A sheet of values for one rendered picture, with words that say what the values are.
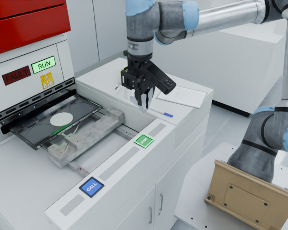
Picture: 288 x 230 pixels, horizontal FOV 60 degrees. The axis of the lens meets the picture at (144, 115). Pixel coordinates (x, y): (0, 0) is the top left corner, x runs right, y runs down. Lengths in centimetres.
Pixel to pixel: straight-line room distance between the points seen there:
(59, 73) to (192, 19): 78
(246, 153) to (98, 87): 74
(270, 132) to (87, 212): 58
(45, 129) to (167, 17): 72
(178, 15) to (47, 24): 62
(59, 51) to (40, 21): 19
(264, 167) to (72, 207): 60
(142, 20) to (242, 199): 61
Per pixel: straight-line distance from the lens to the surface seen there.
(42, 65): 123
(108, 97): 121
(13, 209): 102
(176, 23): 70
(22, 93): 122
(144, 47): 70
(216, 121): 267
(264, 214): 89
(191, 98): 117
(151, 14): 68
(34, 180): 107
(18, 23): 109
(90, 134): 110
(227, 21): 89
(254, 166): 87
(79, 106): 126
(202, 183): 100
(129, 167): 84
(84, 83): 131
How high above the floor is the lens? 160
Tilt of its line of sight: 37 degrees down
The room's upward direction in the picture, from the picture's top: straight up
